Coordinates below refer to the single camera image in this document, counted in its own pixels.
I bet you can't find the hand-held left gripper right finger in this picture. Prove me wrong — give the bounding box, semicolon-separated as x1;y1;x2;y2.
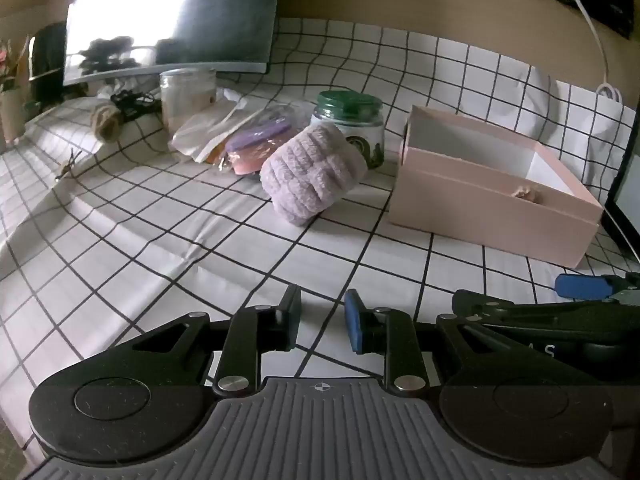
344;288;532;394

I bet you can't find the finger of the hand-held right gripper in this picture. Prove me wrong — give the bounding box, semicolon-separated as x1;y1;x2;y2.
452;289;640;332
555;272;640;304

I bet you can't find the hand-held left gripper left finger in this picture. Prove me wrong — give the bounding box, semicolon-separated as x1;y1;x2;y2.
120;284;303;399

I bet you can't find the pink cardboard box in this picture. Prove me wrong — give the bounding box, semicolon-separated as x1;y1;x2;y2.
387;105;606;268

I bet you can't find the lavender fluffy towel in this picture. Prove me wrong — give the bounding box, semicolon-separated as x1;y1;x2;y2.
260;124;368;226

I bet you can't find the white tissue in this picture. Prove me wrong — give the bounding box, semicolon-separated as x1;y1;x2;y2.
172;87;251;163

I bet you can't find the black hair clip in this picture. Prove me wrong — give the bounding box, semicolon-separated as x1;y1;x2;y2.
110;89;162;122

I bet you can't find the dark framed laptop screen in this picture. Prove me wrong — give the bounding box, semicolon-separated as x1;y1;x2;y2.
602;107;640;263

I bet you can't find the white checkered tablecloth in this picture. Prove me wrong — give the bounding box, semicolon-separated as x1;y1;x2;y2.
0;17;640;461

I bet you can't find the glass jar green lid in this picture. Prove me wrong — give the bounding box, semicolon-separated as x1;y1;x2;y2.
310;90;386;170

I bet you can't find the clear jar beige lid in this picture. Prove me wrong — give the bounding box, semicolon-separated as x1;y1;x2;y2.
160;67;217;133

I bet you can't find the twine ball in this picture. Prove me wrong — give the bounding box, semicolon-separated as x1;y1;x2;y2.
92;105;125;142

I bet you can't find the dried twig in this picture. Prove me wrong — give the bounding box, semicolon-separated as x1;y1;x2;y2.
56;149;82;182

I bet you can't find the curved black monitor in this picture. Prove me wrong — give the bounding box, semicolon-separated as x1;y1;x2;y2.
62;0;283;87

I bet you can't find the potted flower plant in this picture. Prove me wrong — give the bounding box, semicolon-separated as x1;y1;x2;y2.
0;35;31;143

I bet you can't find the black speaker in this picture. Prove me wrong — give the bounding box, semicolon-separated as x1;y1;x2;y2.
27;22;68;111

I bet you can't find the white power cable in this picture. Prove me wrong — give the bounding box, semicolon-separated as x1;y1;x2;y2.
557;0;623;103

